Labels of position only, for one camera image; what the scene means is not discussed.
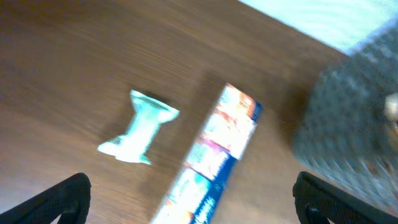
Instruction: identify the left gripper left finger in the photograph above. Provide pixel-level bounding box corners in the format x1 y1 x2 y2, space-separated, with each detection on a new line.
1 172 91 224

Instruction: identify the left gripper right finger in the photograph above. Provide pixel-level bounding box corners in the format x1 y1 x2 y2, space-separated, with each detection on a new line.
293 171 397 224

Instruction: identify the grey plastic mesh basket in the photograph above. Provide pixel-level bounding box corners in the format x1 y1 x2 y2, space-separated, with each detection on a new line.
293 21 397 215

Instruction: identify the small teal packet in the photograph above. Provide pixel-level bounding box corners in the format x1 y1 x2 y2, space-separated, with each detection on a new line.
98 90 180 165

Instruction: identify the Kleenex tissue multipack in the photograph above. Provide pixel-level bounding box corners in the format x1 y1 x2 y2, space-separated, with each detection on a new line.
150 83 263 224

